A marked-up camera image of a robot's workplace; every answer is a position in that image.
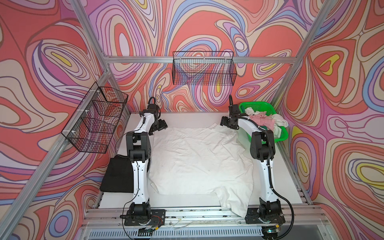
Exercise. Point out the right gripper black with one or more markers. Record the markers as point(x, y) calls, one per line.
point(225, 122)

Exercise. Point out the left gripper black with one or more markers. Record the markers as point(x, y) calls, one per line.
point(163, 125)

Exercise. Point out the white t shirt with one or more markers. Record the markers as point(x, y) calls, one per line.
point(201, 161)

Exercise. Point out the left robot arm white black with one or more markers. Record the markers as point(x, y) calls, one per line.
point(139, 153)

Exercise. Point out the pink t shirt in basket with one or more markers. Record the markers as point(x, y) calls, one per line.
point(262, 119)

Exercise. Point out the green plastic basket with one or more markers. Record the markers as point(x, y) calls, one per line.
point(263, 106)

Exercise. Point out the white garment in basket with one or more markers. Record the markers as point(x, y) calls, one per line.
point(279, 121)

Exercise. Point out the folded black t shirt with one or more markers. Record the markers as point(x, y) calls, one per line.
point(118, 177)

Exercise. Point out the black wire basket back wall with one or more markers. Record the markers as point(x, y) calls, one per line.
point(207, 73)

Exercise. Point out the black wire basket wall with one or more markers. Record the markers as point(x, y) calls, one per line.
point(95, 120)
point(207, 73)

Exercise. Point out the black wire basket left wall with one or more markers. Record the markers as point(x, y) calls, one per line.
point(95, 120)

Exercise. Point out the aluminium frame horizontal back bar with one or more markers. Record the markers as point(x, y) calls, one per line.
point(168, 60)

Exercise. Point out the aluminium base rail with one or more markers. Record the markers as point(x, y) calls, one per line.
point(306, 222)

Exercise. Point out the aluminium frame left post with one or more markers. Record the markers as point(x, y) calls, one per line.
point(90, 39)

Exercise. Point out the aluminium frame post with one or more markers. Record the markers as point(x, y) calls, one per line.
point(314, 29)
point(90, 39)

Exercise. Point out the aluminium frame right post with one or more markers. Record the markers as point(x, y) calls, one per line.
point(314, 29)

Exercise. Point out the aluminium frame left diagonal bar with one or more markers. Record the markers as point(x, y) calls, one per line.
point(20, 205)

